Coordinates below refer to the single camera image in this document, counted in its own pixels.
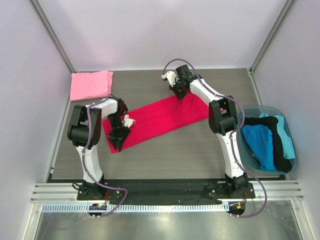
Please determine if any red t shirt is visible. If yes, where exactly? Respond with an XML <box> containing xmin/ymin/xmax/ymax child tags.
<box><xmin>102</xmin><ymin>92</ymin><xmax>210</xmax><ymax>155</ymax></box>

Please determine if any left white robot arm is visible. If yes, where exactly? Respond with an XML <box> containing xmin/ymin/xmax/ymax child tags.
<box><xmin>67</xmin><ymin>95</ymin><xmax>135</xmax><ymax>200</ymax></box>

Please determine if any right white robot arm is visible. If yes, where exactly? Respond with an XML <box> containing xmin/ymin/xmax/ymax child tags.
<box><xmin>161</xmin><ymin>65</ymin><xmax>249</xmax><ymax>198</ymax></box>

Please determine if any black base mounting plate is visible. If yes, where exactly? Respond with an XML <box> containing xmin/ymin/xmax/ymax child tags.
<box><xmin>72</xmin><ymin>178</ymin><xmax>256</xmax><ymax>206</ymax></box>

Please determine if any folded pink t shirt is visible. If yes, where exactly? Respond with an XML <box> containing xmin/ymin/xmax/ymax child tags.
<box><xmin>69</xmin><ymin>70</ymin><xmax>114</xmax><ymax>102</ymax></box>

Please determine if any blue t shirt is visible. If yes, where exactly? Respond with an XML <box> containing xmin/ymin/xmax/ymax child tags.
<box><xmin>242</xmin><ymin>124</ymin><xmax>278</xmax><ymax>172</ymax></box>

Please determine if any blue plastic basket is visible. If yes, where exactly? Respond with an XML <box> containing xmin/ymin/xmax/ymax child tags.
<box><xmin>237</xmin><ymin>105</ymin><xmax>298</xmax><ymax>175</ymax></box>

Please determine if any turquoise t shirt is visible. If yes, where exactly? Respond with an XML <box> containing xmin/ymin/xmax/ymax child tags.
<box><xmin>255</xmin><ymin>113</ymin><xmax>296</xmax><ymax>163</ymax></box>

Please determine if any black t shirt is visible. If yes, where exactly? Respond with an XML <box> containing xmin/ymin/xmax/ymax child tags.
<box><xmin>242</xmin><ymin>116</ymin><xmax>292</xmax><ymax>173</ymax></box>

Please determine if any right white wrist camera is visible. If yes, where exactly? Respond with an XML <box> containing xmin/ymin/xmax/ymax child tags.
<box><xmin>161</xmin><ymin>71</ymin><xmax>179</xmax><ymax>87</ymax></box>

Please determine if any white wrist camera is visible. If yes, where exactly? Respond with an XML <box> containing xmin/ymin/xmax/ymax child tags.
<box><xmin>122</xmin><ymin>114</ymin><xmax>136</xmax><ymax>129</ymax></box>
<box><xmin>161</xmin><ymin>71</ymin><xmax>179</xmax><ymax>87</ymax></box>

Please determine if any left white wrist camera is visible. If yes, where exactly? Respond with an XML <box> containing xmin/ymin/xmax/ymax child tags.
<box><xmin>122</xmin><ymin>114</ymin><xmax>136</xmax><ymax>129</ymax></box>

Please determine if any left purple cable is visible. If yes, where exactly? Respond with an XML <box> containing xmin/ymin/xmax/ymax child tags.
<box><xmin>57</xmin><ymin>94</ymin><xmax>129</xmax><ymax>230</ymax></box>

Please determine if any slotted cable duct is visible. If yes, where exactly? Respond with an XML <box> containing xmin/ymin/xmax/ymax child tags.
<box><xmin>42</xmin><ymin>202</ymin><xmax>229</xmax><ymax>214</ymax></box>

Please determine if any aluminium frame rail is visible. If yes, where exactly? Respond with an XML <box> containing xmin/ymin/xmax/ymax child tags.
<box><xmin>30</xmin><ymin>180</ymin><xmax>304</xmax><ymax>203</ymax></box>

